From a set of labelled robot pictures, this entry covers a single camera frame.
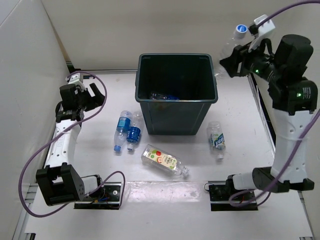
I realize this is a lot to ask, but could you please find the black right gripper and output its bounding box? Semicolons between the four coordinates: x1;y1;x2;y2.
219;35;283;84

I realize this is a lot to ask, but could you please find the clear bottle light blue label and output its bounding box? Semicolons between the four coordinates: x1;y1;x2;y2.
113;110;133;153

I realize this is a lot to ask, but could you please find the clear bottle green white label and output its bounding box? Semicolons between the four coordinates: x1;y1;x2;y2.
206;121;226;161

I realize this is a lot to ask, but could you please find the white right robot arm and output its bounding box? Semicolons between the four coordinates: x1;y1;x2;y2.
220;34;318;200

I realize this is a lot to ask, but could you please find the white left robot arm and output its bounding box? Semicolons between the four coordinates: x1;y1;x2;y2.
36;83;105;206

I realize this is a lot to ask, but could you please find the crushed bottle inside bin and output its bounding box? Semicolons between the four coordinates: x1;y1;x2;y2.
149;91;180;100

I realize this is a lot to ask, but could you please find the dark green plastic bin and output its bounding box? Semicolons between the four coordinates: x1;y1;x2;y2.
135;53;218;136

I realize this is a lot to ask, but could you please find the clear bottle dark blue label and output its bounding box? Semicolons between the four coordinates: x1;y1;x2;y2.
126;111;144;152

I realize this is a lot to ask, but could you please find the clear bottle apple label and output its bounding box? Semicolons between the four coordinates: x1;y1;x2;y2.
141;144;190;178

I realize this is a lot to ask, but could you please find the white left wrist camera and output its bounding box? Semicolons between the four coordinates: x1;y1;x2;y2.
65;73;83;86

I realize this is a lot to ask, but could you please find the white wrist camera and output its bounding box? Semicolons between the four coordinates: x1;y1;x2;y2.
248;14;276;52
65;73;83;86

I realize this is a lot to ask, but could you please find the aluminium table frame rail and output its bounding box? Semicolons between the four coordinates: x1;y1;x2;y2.
247;75;276;156

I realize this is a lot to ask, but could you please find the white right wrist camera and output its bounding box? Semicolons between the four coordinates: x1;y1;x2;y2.
248;14;276;52

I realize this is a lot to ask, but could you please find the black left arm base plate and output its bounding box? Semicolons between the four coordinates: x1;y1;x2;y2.
73;182;123;210

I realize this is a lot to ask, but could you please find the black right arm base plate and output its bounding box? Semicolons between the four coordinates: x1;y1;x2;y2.
203;181;258;212

